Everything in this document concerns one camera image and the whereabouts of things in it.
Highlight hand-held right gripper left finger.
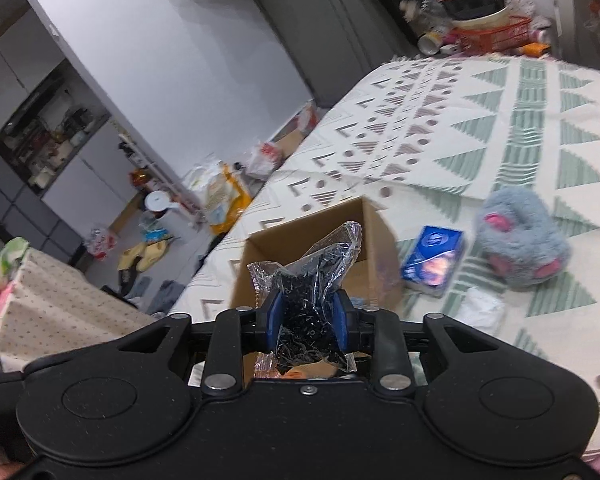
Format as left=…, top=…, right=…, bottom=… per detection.
left=116, top=291, right=286, bottom=397

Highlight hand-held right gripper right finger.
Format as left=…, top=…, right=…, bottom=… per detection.
left=330, top=291, right=497, bottom=396

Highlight clear bag of black pieces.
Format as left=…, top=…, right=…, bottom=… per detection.
left=247, top=221, right=364, bottom=374

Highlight brown cardboard box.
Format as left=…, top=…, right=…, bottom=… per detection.
left=228, top=196, right=406, bottom=378

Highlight blue packet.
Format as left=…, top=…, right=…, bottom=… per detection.
left=401, top=225, right=466, bottom=299

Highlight yellow plastic bag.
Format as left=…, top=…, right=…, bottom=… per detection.
left=202, top=162, right=254, bottom=235

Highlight white crumpled plastic wrapper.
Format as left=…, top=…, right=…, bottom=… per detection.
left=452, top=286, right=506, bottom=337

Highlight yellow slippers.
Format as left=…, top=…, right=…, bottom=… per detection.
left=117, top=240, right=171, bottom=274

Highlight white red plastic bag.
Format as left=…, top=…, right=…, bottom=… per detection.
left=249, top=140, right=286, bottom=179

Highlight white pot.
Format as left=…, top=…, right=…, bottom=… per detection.
left=144, top=190, right=174, bottom=214

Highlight red white snack packet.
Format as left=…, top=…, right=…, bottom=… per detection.
left=87, top=228, right=119, bottom=261

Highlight grey plush slippers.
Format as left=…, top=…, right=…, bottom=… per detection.
left=474, top=189, right=574, bottom=292

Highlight dotted beige cloth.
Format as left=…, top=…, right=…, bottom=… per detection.
left=0, top=249, right=157, bottom=374

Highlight grey white shelf cabinet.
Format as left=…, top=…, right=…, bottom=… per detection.
left=0, top=7, right=133, bottom=263

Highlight paper cup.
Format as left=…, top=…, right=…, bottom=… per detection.
left=417, top=31, right=446, bottom=56

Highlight grey wardrobe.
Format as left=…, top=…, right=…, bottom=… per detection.
left=242, top=0, right=422, bottom=109

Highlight red plastic basket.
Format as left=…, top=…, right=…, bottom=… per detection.
left=452, top=16, right=534, bottom=54

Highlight black bowl with wooden rim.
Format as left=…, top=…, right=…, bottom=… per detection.
left=437, top=0, right=511, bottom=31

